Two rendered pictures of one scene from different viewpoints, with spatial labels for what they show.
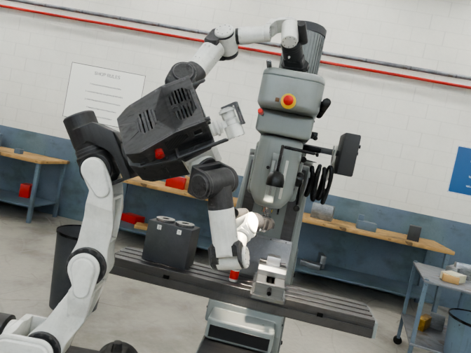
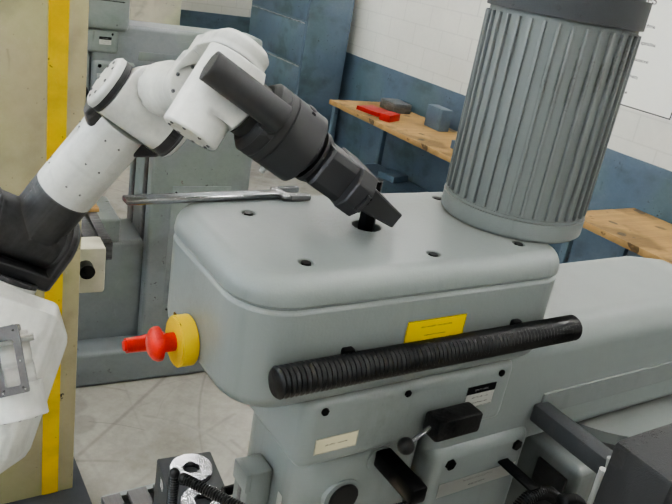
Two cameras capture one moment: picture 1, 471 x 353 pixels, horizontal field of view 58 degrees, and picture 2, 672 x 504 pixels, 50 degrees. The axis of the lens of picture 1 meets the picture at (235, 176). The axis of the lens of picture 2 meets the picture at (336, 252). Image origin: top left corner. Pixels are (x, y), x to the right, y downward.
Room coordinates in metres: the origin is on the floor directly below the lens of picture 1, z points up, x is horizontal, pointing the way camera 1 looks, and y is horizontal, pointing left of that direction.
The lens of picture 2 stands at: (1.32, -0.78, 2.19)
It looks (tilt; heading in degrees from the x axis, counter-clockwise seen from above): 22 degrees down; 48
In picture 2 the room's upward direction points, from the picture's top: 10 degrees clockwise
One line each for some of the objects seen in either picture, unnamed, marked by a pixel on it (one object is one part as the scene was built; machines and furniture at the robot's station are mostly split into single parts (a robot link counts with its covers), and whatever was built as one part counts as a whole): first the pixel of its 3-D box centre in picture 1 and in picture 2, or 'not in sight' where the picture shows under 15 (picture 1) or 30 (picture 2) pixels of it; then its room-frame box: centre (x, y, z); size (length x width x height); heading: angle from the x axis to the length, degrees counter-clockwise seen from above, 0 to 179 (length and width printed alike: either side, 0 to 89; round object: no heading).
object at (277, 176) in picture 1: (275, 178); not in sight; (1.69, -0.16, 1.45); 0.07 x 0.07 x 0.06
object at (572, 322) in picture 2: (321, 109); (443, 349); (1.93, -0.32, 1.79); 0.45 x 0.04 x 0.04; 173
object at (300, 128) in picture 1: (284, 127); (364, 364); (1.96, -0.18, 1.68); 0.34 x 0.24 x 0.10; 173
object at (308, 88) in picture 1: (290, 98); (365, 281); (1.93, -0.17, 1.81); 0.47 x 0.26 x 0.16; 173
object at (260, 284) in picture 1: (270, 277); not in sight; (1.88, -0.25, 1.00); 0.35 x 0.15 x 0.11; 175
